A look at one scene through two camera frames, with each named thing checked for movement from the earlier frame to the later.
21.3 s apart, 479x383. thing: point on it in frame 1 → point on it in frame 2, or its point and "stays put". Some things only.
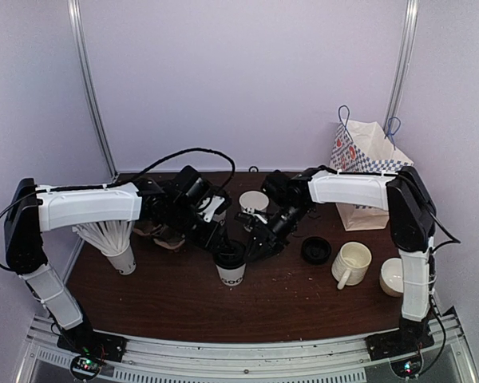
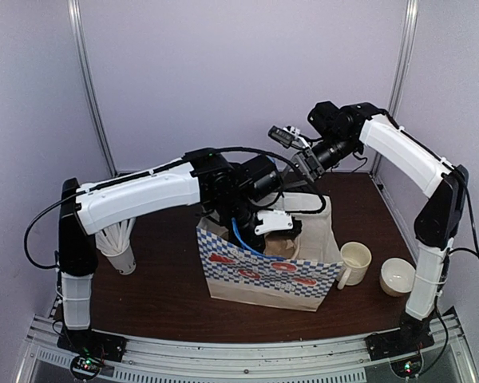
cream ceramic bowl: (391, 276) stays put
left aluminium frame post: (74, 17) stays put
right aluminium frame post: (402, 65) stays put
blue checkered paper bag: (366, 147) → (301, 280)
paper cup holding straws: (124, 262) stays put
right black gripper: (271, 241) → (310, 165)
